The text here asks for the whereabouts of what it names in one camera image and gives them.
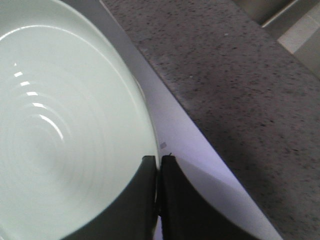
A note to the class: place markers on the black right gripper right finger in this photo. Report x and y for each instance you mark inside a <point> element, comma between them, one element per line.
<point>185,214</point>

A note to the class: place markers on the pale green round plate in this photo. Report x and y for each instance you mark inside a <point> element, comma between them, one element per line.
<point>74,125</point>

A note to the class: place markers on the grey stone kitchen counter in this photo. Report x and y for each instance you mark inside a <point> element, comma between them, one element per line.
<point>257,105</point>

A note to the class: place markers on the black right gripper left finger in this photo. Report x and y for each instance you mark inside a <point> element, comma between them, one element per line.
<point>132,215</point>

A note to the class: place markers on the stainless steel sink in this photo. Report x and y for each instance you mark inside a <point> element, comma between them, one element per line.
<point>295,24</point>

